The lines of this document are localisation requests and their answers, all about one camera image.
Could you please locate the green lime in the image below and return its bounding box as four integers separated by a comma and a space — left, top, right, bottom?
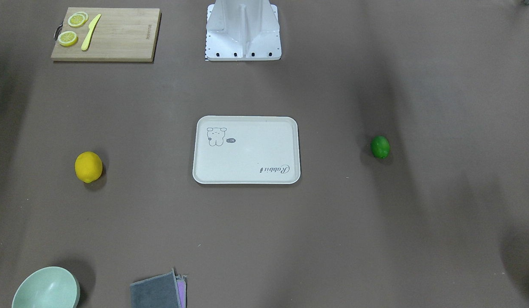
370, 135, 390, 159

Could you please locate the yellow lemon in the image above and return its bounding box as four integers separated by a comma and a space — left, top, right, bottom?
74, 151, 103, 184

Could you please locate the white rectangular rabbit tray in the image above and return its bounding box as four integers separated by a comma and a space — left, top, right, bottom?
192, 115, 300, 184

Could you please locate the grey folded cloth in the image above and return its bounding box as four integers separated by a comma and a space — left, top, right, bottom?
130, 270, 187, 308

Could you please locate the bamboo cutting board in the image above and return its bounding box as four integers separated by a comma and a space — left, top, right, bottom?
51, 6, 161, 62

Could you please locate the yellow plastic knife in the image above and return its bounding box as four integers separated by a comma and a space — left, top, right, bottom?
81, 14, 102, 51

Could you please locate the lemon slice lower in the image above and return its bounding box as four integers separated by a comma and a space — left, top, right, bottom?
56, 31, 78, 47

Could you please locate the lemon slice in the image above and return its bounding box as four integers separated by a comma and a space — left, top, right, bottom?
56, 31, 78, 47
67, 12, 89, 28

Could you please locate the lemon slice upper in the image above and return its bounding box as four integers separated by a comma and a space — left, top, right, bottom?
67, 12, 89, 28

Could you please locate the mint green bowl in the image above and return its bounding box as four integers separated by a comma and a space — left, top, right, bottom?
12, 267, 81, 308

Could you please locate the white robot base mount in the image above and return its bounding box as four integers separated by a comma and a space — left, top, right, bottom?
205, 0, 282, 61

